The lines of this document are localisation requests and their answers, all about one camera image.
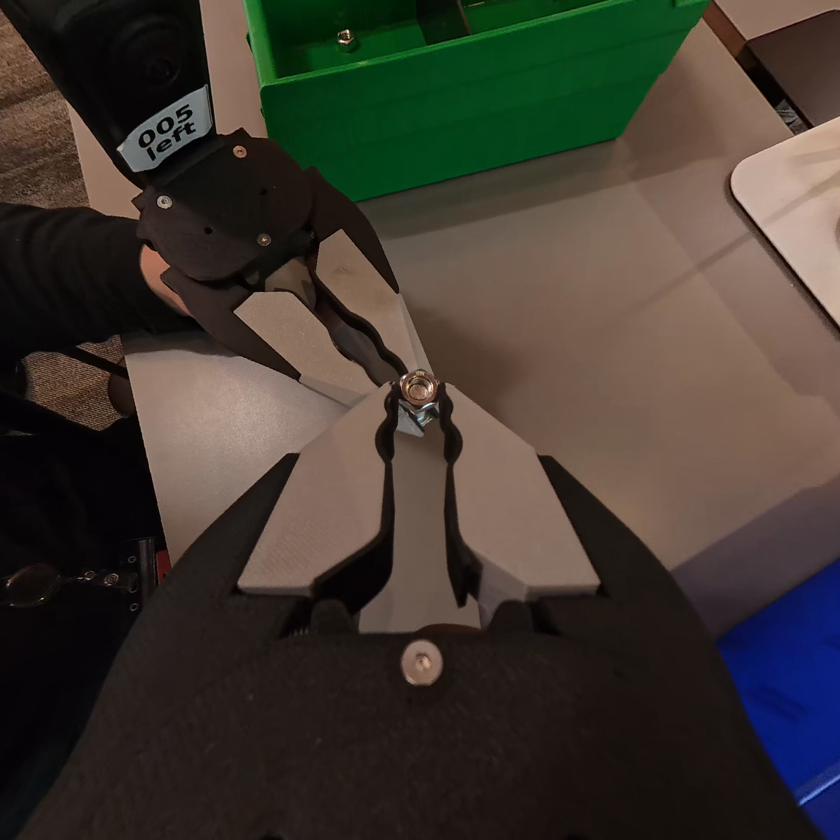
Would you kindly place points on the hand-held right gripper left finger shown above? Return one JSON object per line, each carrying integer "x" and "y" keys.
{"x": 315, "y": 518}

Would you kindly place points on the person's left forearm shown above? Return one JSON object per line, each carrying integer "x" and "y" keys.
{"x": 65, "y": 275}

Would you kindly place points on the blue plastic bin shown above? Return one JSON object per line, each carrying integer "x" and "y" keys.
{"x": 787, "y": 689}

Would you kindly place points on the steel hex bolt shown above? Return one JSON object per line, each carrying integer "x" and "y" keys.
{"x": 417, "y": 425}

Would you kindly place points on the green plastic bin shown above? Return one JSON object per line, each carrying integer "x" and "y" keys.
{"x": 459, "y": 118}

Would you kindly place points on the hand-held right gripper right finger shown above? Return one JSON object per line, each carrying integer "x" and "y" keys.
{"x": 525, "y": 518}

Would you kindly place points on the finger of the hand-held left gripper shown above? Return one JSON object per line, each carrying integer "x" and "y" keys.
{"x": 367, "y": 289}
{"x": 289, "y": 334}

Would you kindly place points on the steel hex nut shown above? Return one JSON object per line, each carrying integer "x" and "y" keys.
{"x": 403, "y": 387}
{"x": 341, "y": 44}

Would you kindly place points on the person's left hand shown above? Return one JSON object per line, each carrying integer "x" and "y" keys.
{"x": 154, "y": 275}

